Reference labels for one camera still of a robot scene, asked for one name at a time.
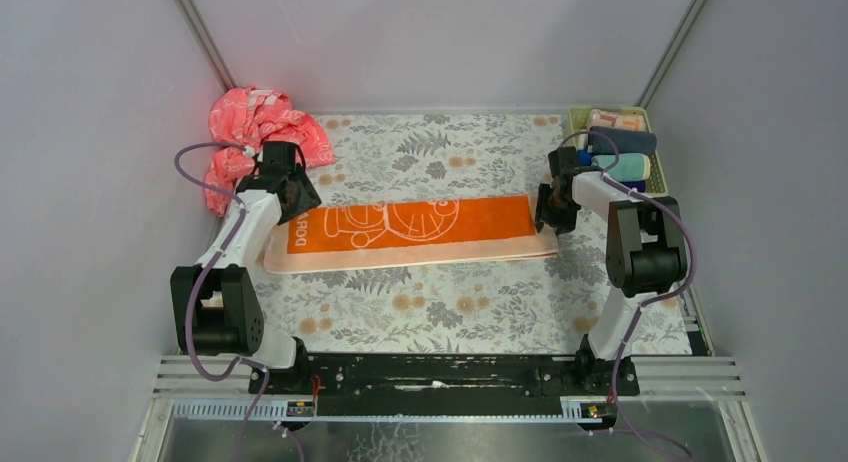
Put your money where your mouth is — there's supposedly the orange and cream towel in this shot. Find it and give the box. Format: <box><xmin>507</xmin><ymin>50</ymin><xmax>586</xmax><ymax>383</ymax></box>
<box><xmin>263</xmin><ymin>195</ymin><xmax>558</xmax><ymax>274</ymax></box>

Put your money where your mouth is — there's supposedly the yellow and teal towel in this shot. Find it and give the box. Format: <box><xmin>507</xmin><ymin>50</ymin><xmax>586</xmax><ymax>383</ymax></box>
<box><xmin>590</xmin><ymin>153</ymin><xmax>652</xmax><ymax>182</ymax></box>

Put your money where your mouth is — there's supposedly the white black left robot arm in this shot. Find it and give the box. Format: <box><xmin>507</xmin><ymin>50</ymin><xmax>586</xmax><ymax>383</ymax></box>
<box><xmin>170</xmin><ymin>141</ymin><xmax>321</xmax><ymax>381</ymax></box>

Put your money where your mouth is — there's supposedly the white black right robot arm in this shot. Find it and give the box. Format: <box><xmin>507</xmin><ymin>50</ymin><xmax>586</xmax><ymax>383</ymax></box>
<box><xmin>534</xmin><ymin>146</ymin><xmax>690</xmax><ymax>361</ymax></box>

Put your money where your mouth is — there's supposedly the rolled blue towel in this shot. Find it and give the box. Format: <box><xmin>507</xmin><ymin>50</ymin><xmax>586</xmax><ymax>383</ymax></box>
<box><xmin>577</xmin><ymin>150</ymin><xmax>592</xmax><ymax>167</ymax></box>

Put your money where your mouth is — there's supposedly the pink patterned towel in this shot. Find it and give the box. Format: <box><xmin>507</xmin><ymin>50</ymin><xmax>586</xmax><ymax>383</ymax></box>
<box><xmin>204</xmin><ymin>86</ymin><xmax>335</xmax><ymax>217</ymax></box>

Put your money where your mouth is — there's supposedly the pale green plastic basket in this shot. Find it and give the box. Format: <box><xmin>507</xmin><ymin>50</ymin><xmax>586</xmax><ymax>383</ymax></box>
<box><xmin>565</xmin><ymin>105</ymin><xmax>668</xmax><ymax>196</ymax></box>

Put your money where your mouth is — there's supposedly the rolled purple towel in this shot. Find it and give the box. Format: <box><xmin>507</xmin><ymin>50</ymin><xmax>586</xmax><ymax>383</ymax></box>
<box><xmin>623</xmin><ymin>180</ymin><xmax>647</xmax><ymax>193</ymax></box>

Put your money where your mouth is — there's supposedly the rolled peach patterned towel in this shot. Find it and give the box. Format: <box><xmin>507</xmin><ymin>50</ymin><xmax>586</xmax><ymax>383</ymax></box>
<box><xmin>586</xmin><ymin>109</ymin><xmax>649</xmax><ymax>132</ymax></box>

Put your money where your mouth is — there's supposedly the rolled dark grey towel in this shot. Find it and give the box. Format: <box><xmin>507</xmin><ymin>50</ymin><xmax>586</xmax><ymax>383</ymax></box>
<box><xmin>588</xmin><ymin>127</ymin><xmax>658</xmax><ymax>156</ymax></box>

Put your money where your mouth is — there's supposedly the floral patterned table mat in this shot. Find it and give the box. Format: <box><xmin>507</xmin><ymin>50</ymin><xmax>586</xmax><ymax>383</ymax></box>
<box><xmin>190</xmin><ymin>113</ymin><xmax>693</xmax><ymax>355</ymax></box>

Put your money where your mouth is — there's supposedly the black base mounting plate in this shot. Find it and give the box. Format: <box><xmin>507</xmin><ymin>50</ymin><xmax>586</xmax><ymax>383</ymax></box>
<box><xmin>248</xmin><ymin>353</ymin><xmax>640</xmax><ymax>417</ymax></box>

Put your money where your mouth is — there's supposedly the white slotted cable duct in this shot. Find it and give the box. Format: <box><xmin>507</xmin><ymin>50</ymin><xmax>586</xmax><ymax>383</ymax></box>
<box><xmin>172</xmin><ymin>399</ymin><xmax>315</xmax><ymax>421</ymax></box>

